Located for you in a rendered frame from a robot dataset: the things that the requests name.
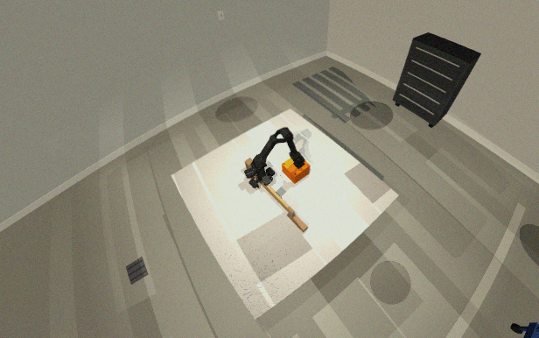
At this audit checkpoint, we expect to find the long wooden rail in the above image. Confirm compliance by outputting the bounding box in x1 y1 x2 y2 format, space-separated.
259 181 295 215

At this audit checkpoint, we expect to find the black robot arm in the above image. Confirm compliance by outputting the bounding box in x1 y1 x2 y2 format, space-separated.
244 127 305 186

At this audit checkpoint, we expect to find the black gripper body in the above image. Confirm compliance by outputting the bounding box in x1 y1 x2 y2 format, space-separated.
248 167 275 188

